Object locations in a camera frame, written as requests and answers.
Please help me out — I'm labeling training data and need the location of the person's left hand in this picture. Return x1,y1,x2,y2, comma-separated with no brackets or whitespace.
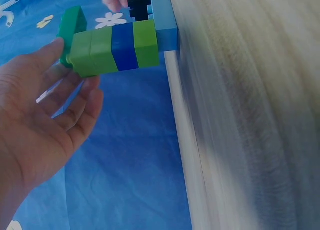
0,37,105,230

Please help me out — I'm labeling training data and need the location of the dark green building block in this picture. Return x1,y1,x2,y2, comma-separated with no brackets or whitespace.
55,5,89,69

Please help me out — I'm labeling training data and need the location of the black building block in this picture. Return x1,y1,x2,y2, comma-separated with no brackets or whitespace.
127,0,154,23

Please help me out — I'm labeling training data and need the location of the light green building block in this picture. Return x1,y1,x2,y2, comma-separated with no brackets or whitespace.
90,26,119,76
132,19,161,69
66,30,95,79

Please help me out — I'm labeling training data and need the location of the dark blue building block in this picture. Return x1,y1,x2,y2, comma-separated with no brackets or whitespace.
111,22,140,72

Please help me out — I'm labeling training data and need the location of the light blue building block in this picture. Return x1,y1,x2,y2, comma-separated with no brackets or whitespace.
147,0,178,31

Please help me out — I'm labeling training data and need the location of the medium blue building block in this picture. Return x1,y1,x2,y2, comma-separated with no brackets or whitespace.
155,28,180,53

